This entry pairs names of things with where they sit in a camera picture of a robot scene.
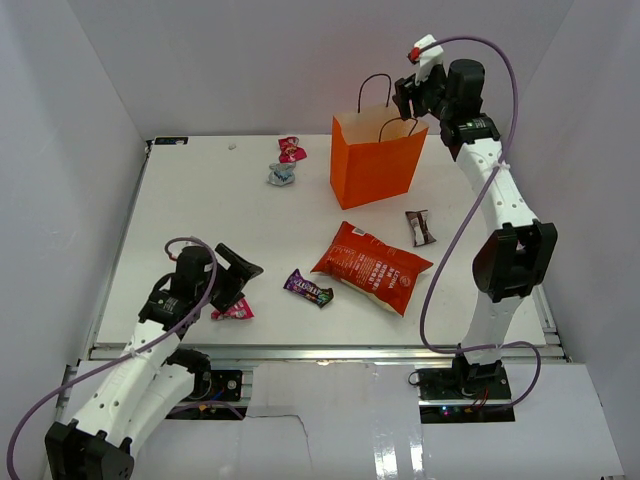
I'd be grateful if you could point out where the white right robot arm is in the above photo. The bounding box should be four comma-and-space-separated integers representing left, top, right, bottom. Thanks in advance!
393, 59, 558, 399

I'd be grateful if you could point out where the silver blue candy wrapper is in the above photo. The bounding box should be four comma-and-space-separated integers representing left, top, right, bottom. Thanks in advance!
267, 163, 296, 187

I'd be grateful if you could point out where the orange paper bag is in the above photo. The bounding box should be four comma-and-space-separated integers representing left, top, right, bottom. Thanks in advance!
329, 98, 429, 210

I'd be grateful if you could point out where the brown chocolate snack packet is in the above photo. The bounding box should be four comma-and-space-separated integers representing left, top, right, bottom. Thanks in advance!
405, 209, 436, 247

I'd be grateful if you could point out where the pink candy packet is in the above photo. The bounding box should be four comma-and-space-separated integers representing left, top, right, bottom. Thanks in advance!
211, 299, 254, 320

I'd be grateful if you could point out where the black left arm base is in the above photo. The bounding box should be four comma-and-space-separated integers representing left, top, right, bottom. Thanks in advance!
182, 369, 244, 403

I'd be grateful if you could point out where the aluminium front table rail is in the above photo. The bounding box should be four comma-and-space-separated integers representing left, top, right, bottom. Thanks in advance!
58, 342, 567, 420

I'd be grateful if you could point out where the white front cover board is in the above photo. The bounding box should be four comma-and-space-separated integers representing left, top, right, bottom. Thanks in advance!
133, 362, 623, 479

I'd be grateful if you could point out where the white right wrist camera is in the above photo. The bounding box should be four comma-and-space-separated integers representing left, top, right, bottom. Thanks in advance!
408, 34, 444, 85

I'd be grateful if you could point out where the purple M&M's packet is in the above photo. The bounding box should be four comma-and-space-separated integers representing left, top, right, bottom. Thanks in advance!
283, 269, 334, 308

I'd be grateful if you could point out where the red candy wrapper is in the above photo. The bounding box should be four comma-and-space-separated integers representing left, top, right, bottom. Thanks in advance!
278, 136, 307, 163

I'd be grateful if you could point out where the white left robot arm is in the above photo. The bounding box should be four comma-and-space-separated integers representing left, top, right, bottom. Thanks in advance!
45, 238, 264, 479

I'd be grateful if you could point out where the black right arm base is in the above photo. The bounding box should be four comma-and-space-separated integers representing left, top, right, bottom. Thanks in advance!
407, 368, 512, 408

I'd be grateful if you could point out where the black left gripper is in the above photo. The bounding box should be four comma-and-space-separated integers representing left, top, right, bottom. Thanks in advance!
197, 242, 262, 313

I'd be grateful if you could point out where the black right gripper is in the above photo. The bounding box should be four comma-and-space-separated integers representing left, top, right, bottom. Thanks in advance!
394, 63, 455, 122

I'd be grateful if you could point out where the large red chips bag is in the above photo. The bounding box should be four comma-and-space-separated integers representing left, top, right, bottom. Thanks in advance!
311, 221, 433, 316

